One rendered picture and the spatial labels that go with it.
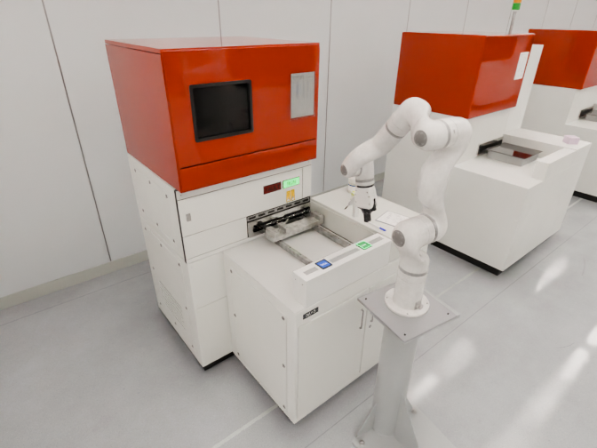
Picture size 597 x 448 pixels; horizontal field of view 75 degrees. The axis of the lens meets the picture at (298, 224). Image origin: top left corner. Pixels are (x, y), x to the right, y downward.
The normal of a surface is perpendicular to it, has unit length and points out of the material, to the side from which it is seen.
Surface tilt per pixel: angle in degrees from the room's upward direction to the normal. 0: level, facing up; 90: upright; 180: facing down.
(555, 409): 0
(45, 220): 90
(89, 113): 90
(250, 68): 90
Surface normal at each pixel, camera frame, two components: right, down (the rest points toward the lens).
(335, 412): 0.01, -0.88
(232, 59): 0.62, 0.37
